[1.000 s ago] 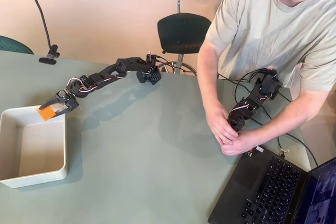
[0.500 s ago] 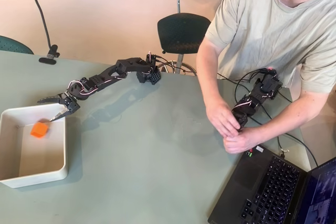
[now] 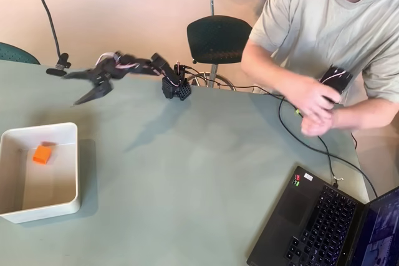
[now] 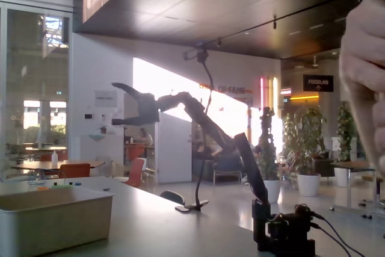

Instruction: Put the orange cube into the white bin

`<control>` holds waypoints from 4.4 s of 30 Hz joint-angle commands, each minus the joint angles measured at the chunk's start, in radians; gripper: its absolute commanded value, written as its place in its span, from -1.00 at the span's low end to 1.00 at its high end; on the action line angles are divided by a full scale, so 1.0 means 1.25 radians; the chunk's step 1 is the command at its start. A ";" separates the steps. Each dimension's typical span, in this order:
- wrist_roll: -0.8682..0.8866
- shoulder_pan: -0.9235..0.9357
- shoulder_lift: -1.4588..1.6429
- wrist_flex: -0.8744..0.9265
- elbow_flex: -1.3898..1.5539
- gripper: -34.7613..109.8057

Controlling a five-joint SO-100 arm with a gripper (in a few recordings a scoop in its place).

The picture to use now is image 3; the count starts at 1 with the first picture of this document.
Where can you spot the black leader arm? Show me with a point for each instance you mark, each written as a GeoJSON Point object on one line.
{"type": "Point", "coordinates": [338, 80]}

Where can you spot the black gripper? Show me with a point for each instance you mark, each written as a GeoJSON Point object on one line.
{"type": "Point", "coordinates": [99, 80]}

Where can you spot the dark green perforated chair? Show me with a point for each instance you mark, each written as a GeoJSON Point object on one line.
{"type": "Point", "coordinates": [218, 38]}

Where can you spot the black laptop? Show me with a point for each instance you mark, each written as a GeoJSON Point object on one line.
{"type": "Point", "coordinates": [327, 222]}

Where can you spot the black gooseneck clamp holder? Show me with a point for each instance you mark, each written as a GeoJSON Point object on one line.
{"type": "Point", "coordinates": [59, 66]}

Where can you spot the beige t-shirt torso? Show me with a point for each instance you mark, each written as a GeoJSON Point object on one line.
{"type": "Point", "coordinates": [324, 29]}

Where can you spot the white plastic bin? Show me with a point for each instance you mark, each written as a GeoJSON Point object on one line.
{"type": "Point", "coordinates": [46, 182]}

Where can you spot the person's left forearm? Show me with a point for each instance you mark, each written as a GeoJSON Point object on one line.
{"type": "Point", "coordinates": [364, 118]}

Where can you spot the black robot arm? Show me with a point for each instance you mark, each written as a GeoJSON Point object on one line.
{"type": "Point", "coordinates": [173, 88]}

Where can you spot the person's right forearm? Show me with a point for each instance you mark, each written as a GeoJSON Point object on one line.
{"type": "Point", "coordinates": [268, 73]}

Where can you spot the person's right hand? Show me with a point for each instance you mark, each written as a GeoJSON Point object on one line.
{"type": "Point", "coordinates": [308, 97]}

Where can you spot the person's left hand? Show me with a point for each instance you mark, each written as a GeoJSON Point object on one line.
{"type": "Point", "coordinates": [315, 127]}

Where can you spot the orange cube block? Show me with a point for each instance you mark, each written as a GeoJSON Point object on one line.
{"type": "Point", "coordinates": [42, 154]}

